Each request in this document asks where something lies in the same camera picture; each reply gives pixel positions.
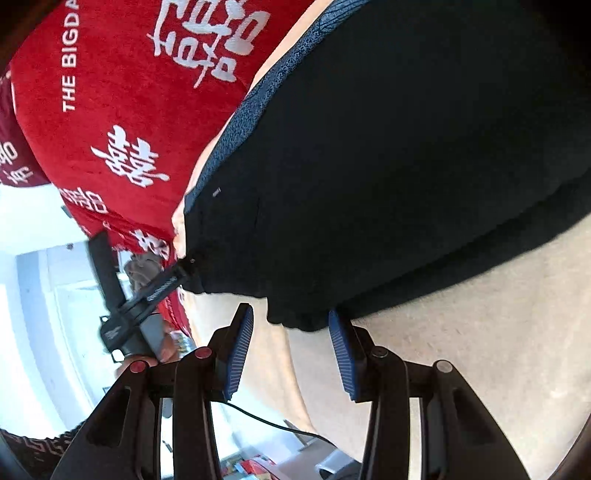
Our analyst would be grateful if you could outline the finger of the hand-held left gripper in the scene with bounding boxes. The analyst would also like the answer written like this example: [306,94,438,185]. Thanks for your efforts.
[122,258,197,324]

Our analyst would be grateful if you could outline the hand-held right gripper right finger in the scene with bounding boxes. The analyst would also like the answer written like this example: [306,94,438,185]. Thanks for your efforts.
[328,309,532,480]

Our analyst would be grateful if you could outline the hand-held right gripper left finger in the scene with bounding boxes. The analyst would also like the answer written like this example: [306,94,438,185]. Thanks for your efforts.
[51,302,254,480]

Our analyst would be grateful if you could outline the black pants with blue waistband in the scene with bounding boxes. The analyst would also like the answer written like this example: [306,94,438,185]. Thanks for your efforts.
[182,0,591,333]

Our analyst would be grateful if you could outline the person's left forearm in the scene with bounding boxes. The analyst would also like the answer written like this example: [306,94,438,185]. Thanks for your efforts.
[0,418,88,480]

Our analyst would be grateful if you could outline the person's left hand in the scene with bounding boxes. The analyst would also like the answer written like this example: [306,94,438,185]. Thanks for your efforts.
[113,331,181,384]

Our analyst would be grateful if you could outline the grey fuzzy cloth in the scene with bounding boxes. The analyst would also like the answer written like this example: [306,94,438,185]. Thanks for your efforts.
[124,253,164,298]

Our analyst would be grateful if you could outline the cream flower-patterned blanket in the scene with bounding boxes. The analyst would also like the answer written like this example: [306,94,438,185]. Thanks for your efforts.
[171,0,591,467]

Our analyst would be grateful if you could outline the red printed blanket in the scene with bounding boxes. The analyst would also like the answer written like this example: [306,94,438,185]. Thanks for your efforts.
[0,0,319,342]

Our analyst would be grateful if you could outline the black cable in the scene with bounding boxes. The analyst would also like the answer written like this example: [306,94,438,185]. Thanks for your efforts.
[210,401,340,449]

